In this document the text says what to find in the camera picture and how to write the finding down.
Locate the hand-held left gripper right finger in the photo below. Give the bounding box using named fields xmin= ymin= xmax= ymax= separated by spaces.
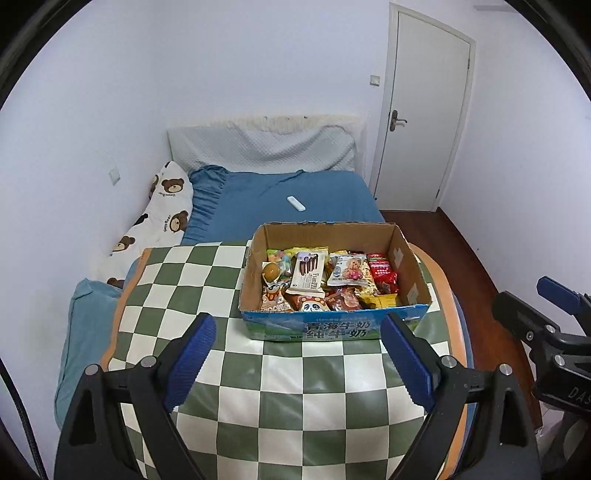
xmin=379 ymin=311 xmax=541 ymax=480

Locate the red spicy strip packet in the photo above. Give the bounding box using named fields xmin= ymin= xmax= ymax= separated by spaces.
xmin=366 ymin=252 xmax=399 ymax=296

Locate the white door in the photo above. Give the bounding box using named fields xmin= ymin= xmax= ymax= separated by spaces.
xmin=372 ymin=2 xmax=476 ymax=213

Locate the yellow noodle packet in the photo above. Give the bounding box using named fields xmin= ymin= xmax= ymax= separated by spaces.
xmin=360 ymin=293 xmax=402 ymax=309

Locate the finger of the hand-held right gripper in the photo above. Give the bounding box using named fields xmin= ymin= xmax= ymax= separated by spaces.
xmin=536 ymin=275 xmax=591 ymax=325
xmin=491 ymin=290 xmax=563 ymax=354

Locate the cardboard box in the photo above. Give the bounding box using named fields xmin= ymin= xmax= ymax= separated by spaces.
xmin=238 ymin=222 xmax=433 ymax=342

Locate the green checkered tablecloth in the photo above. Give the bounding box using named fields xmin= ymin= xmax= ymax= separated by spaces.
xmin=111 ymin=242 xmax=462 ymax=480

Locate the light blue cushion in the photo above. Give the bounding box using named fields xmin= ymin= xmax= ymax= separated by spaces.
xmin=54 ymin=278 xmax=128 ymax=431

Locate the panda print snack packet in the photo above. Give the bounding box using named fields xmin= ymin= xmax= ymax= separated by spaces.
xmin=295 ymin=295 xmax=331 ymax=314

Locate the colourful candy packet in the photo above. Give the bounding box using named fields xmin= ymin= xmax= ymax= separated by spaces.
xmin=267 ymin=248 xmax=294 ymax=274

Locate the white quilted headboard cushion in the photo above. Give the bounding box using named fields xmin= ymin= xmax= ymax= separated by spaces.
xmin=167 ymin=113 xmax=368 ymax=179

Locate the round table with orange rim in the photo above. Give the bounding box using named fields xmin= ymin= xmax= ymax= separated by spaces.
xmin=99 ymin=240 xmax=474 ymax=480

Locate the orange snack packet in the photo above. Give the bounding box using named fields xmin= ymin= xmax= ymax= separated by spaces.
xmin=260 ymin=282 xmax=296 ymax=313

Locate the blue bed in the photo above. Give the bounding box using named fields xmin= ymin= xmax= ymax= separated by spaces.
xmin=181 ymin=165 xmax=385 ymax=246

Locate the white cookie bag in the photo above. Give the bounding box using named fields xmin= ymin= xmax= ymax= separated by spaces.
xmin=327 ymin=254 xmax=373 ymax=288

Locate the white chocolate stick box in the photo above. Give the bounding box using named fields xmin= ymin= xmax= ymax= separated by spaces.
xmin=289 ymin=250 xmax=330 ymax=294

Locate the brown snack packet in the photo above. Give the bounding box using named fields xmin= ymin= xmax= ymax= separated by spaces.
xmin=325 ymin=286 xmax=363 ymax=313

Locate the bear print pillow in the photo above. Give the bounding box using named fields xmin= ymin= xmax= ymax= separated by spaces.
xmin=90 ymin=160 xmax=195 ymax=289

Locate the black cable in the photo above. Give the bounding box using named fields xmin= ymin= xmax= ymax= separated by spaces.
xmin=0 ymin=359 xmax=48 ymax=480

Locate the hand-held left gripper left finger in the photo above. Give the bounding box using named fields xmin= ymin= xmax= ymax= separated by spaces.
xmin=55 ymin=311 xmax=218 ymax=480

